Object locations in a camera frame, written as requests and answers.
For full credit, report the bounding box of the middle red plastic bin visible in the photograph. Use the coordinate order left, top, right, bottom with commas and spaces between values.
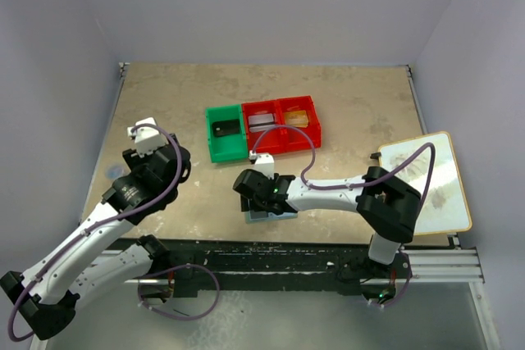
241, 100, 285, 155

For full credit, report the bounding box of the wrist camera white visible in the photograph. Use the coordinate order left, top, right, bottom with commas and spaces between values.
249, 151, 275, 180
127, 117, 167, 158

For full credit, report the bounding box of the green card holder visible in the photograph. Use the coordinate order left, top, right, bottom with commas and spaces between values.
243, 210, 298, 224

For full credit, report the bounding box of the green plastic bin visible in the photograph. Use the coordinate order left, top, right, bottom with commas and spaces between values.
205, 104, 248, 163

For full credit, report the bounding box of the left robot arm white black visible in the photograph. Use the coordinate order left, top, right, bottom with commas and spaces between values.
1, 121, 191, 342

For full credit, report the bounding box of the right red plastic bin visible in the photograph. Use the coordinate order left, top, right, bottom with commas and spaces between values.
276, 96, 322, 152

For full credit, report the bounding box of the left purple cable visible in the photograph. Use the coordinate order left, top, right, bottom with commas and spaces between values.
7, 122, 184, 343

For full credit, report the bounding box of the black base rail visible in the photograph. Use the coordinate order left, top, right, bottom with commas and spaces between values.
118, 237, 415, 298

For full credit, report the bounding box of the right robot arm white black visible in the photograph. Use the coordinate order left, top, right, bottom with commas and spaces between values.
233, 166, 423, 277

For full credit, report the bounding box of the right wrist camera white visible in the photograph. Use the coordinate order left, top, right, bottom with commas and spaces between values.
249, 151, 275, 180

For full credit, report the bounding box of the red plastic bin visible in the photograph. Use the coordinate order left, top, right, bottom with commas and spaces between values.
241, 100, 285, 155
276, 96, 322, 152

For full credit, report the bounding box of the black credit card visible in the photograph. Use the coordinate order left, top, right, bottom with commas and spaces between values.
249, 211, 270, 222

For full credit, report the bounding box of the silver card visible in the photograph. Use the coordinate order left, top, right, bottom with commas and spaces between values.
248, 113, 276, 133

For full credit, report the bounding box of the white tray with gold rim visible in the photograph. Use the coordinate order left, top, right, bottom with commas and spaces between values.
378, 131, 472, 235

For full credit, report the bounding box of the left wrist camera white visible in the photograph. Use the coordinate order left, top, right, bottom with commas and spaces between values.
127, 117, 167, 158

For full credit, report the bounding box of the gold credit card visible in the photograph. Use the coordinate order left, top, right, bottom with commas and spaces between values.
283, 110, 309, 128

